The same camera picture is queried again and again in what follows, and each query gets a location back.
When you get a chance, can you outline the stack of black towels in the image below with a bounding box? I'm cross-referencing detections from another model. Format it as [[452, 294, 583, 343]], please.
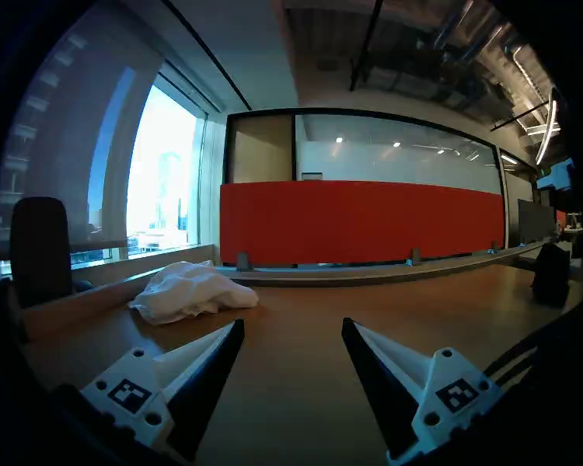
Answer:
[[530, 241, 573, 308]]

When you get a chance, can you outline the grey desk screen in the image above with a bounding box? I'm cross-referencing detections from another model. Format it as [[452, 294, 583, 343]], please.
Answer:
[[516, 198, 557, 247]]

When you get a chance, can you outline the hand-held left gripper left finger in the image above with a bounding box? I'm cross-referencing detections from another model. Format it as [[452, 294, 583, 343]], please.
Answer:
[[79, 318, 246, 463]]

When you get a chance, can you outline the black cable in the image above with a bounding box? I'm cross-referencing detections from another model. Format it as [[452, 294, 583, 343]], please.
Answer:
[[483, 339, 545, 389]]

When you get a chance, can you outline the black office chair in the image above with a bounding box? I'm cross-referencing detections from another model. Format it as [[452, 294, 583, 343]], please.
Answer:
[[9, 196, 75, 310]]

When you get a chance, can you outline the red desk screen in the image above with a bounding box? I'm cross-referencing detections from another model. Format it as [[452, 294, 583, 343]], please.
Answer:
[[218, 179, 556, 288]]

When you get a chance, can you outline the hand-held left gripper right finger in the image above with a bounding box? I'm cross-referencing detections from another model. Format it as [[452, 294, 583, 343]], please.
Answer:
[[341, 317, 504, 462]]

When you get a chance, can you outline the heap of white towels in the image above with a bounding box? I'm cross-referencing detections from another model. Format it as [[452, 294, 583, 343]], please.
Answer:
[[127, 259, 260, 327]]

